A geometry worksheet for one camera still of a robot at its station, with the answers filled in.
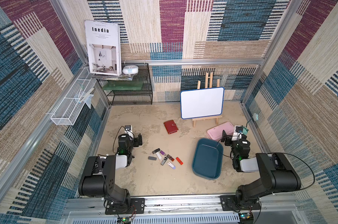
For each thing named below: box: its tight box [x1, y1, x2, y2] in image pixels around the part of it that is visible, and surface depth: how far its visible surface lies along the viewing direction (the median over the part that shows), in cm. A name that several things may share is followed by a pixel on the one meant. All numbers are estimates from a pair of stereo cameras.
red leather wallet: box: [163, 119, 179, 135], surface depth 107 cm
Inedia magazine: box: [84, 19, 122, 77], surface depth 79 cm
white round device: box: [122, 64, 139, 75], surface depth 89 cm
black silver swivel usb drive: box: [160, 156, 168, 166], surface depth 91 cm
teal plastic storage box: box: [191, 138, 224, 180], surface depth 89 cm
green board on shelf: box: [102, 80, 143, 91], surface depth 101 cm
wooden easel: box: [191, 71, 223, 128], surface depth 93 cm
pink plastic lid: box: [206, 121, 235, 142], surface depth 103 cm
